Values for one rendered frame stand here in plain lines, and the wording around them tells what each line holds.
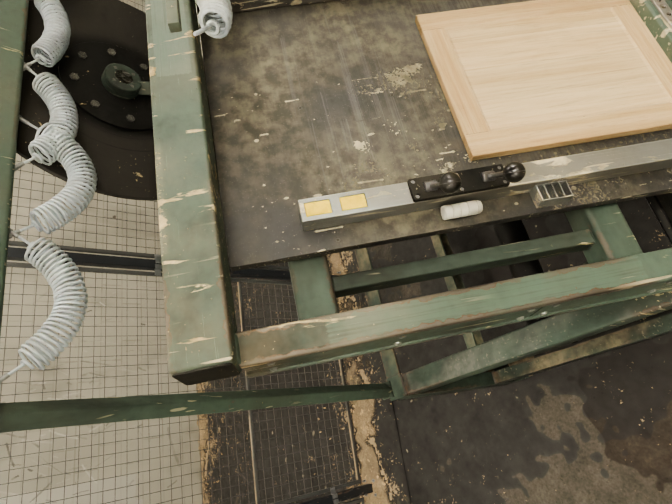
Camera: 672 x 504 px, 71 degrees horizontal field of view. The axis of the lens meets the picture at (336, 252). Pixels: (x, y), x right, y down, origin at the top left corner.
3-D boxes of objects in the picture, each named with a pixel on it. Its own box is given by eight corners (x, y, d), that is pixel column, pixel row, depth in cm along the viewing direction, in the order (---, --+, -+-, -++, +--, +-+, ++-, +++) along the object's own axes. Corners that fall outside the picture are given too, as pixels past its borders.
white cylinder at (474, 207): (443, 222, 94) (480, 216, 95) (446, 215, 92) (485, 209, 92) (438, 210, 95) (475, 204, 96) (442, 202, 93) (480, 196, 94)
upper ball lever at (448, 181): (439, 194, 93) (466, 191, 80) (420, 197, 93) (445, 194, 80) (436, 175, 93) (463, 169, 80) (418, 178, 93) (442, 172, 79)
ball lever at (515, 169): (495, 185, 95) (531, 180, 81) (477, 188, 94) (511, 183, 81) (492, 166, 94) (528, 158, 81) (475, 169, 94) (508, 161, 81)
